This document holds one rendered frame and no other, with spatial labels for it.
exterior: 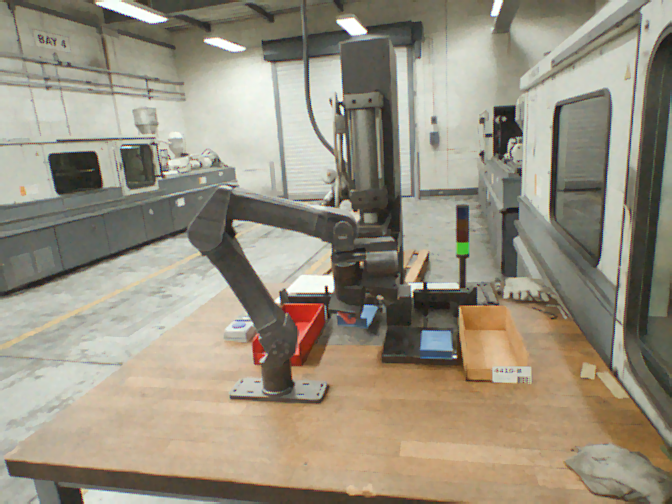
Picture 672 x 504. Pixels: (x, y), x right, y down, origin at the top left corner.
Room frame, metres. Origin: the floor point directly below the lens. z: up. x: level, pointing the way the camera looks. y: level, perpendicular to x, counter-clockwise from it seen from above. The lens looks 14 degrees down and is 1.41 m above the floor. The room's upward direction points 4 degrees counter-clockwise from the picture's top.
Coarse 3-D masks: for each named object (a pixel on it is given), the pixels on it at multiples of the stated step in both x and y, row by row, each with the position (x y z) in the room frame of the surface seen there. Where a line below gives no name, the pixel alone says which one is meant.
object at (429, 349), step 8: (424, 336) 1.01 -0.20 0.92; (432, 336) 1.01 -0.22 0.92; (440, 336) 1.00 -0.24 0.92; (448, 336) 1.00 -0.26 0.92; (424, 344) 0.97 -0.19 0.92; (432, 344) 0.97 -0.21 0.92; (440, 344) 0.96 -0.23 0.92; (448, 344) 0.96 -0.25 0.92; (424, 352) 0.90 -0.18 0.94; (432, 352) 0.89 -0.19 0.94; (440, 352) 0.89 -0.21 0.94; (448, 352) 0.89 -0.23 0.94
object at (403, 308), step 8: (368, 304) 1.16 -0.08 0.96; (384, 304) 1.15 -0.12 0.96; (392, 304) 1.14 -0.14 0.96; (400, 304) 1.14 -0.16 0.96; (408, 304) 1.13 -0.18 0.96; (392, 312) 1.14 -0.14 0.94; (400, 312) 1.14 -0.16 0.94; (408, 312) 1.13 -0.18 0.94; (392, 320) 1.14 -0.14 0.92; (400, 320) 1.14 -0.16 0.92; (408, 320) 1.13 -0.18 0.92
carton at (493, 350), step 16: (464, 320) 1.07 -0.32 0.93; (480, 320) 1.06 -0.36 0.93; (496, 320) 1.06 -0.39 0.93; (512, 320) 0.97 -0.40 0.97; (464, 336) 0.90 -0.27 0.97; (480, 336) 1.03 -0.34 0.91; (496, 336) 1.02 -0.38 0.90; (512, 336) 0.96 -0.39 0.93; (464, 352) 0.88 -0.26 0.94; (480, 352) 0.95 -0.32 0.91; (496, 352) 0.94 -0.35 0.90; (512, 352) 0.93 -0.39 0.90; (464, 368) 0.88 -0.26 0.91; (480, 368) 0.83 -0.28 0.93; (496, 368) 0.82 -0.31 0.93; (512, 368) 0.82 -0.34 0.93; (528, 368) 0.81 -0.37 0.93
